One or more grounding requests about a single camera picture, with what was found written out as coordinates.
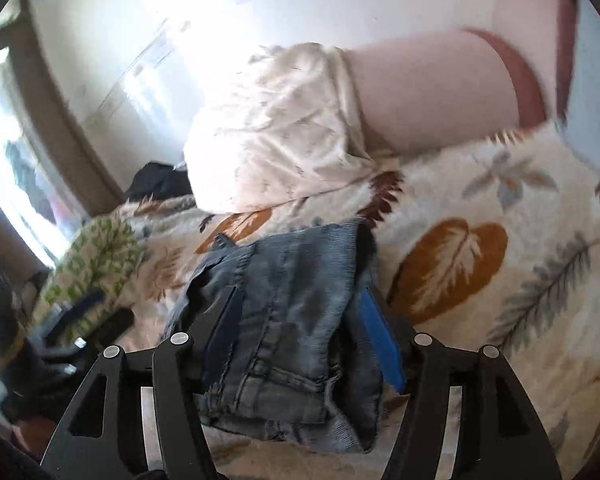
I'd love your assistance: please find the green patterned cloth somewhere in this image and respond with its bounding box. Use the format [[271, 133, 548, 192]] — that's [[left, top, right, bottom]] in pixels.
[[31, 216, 140, 333]]

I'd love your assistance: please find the cream leaf print blanket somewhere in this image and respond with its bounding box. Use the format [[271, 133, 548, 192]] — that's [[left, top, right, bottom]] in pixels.
[[114, 122, 600, 479]]

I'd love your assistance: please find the pink padded headboard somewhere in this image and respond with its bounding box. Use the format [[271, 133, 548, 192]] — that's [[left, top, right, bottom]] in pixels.
[[493, 0, 578, 118]]

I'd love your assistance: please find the black garment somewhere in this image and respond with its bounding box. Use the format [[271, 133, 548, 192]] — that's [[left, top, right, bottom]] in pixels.
[[124, 162, 192, 202]]

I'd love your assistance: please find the white floral pillow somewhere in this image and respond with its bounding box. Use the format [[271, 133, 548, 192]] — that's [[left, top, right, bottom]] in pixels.
[[183, 42, 376, 214]]

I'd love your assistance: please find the grey quilted pillow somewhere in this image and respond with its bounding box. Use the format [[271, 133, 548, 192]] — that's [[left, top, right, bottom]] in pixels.
[[562, 0, 600, 170]]

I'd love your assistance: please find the pink bolster cushion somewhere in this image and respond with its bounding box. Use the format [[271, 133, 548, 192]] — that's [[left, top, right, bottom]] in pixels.
[[344, 29, 546, 155]]

